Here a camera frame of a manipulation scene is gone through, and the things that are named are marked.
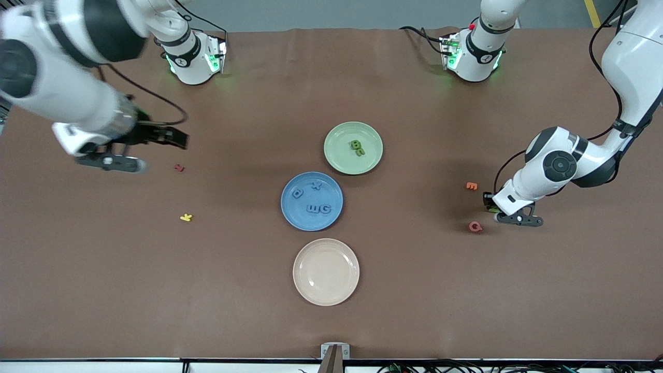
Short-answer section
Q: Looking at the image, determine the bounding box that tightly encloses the brown table mat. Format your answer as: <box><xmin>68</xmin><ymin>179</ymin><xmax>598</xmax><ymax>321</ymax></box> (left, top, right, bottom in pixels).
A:
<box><xmin>0</xmin><ymin>27</ymin><xmax>663</xmax><ymax>361</ymax></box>

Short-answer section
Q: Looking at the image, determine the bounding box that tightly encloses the green plate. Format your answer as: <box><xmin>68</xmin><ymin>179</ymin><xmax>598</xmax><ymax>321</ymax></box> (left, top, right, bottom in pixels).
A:
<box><xmin>324</xmin><ymin>122</ymin><xmax>384</xmax><ymax>176</ymax></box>

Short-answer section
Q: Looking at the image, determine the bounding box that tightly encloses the blue plate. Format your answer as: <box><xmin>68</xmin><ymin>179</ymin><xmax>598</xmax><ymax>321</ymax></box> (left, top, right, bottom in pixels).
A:
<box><xmin>281</xmin><ymin>173</ymin><xmax>344</xmax><ymax>232</ymax></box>

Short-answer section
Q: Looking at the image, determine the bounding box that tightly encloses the beige plate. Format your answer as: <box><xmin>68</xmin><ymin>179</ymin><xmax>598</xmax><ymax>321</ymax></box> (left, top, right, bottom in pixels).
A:
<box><xmin>293</xmin><ymin>238</ymin><xmax>360</xmax><ymax>307</ymax></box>

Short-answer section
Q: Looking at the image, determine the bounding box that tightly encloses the black right arm base cable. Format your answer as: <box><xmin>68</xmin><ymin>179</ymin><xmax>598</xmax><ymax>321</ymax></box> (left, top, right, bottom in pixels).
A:
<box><xmin>171</xmin><ymin>0</ymin><xmax>229</xmax><ymax>73</ymax></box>

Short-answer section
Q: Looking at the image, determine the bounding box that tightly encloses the black arm base cable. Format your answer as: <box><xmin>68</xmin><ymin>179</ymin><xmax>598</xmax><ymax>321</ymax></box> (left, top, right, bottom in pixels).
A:
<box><xmin>171</xmin><ymin>0</ymin><xmax>229</xmax><ymax>73</ymax></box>
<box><xmin>399</xmin><ymin>25</ymin><xmax>451</xmax><ymax>55</ymax></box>

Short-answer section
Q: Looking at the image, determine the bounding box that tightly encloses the black left arm base cable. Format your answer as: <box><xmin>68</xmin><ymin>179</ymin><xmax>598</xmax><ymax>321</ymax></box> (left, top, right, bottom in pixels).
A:
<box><xmin>399</xmin><ymin>25</ymin><xmax>451</xmax><ymax>55</ymax></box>

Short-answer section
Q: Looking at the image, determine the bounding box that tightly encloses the grey metal camera bracket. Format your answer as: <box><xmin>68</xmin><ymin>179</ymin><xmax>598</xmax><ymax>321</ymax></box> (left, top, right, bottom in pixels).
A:
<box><xmin>317</xmin><ymin>342</ymin><xmax>351</xmax><ymax>373</ymax></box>

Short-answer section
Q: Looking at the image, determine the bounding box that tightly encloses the white table edge rail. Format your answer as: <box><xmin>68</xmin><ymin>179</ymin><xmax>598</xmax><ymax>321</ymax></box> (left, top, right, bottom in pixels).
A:
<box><xmin>0</xmin><ymin>357</ymin><xmax>663</xmax><ymax>373</ymax></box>

